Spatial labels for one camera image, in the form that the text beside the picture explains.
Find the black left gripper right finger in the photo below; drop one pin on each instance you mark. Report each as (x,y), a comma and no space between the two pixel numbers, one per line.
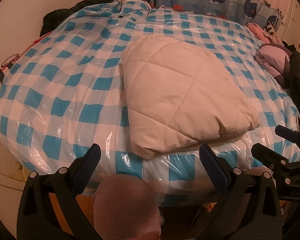
(247,206)

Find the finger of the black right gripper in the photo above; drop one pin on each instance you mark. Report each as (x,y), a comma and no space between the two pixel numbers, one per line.
(270,159)
(288,134)

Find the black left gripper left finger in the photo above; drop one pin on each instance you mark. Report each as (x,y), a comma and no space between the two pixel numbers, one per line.
(36,216)

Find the cream quilted padded jacket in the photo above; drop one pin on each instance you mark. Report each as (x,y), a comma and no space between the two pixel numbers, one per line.
(180,96)

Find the pink clothes pile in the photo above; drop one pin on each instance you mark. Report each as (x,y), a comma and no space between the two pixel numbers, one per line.
(262,35)

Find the pink plush slipper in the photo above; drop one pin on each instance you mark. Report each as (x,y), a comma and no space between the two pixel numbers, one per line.
(125,208)

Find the pink folded jacket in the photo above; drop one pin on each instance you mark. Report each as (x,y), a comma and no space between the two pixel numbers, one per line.
(275,59)

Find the striped yellow black item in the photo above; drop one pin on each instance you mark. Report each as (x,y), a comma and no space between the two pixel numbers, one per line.
(270,29)

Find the blue white checkered bed cover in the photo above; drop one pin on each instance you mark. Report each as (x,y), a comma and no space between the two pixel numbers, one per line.
(66,93)

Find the black clothes by wall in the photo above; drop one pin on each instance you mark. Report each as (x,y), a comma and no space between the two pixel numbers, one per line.
(53,19)

